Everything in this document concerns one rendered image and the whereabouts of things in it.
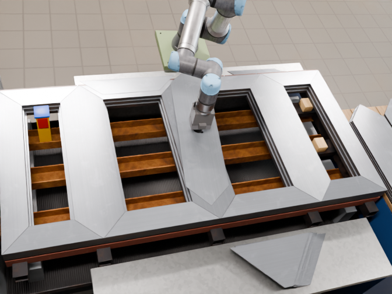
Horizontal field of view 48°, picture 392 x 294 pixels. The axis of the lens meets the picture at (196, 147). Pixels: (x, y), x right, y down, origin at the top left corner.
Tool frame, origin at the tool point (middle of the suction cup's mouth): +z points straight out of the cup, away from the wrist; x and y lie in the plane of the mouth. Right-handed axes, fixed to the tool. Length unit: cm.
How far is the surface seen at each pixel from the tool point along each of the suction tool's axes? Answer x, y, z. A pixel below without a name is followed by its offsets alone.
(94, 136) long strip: -2.6, -43.9, -0.5
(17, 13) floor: 184, -98, 87
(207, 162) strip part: -17.2, 1.3, -0.6
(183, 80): 30.1, -1.9, -0.4
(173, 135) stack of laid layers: -2.7, -11.0, -0.3
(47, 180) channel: -14, -63, 14
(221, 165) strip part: -18.9, 7.4, -0.5
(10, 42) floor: 151, -100, 86
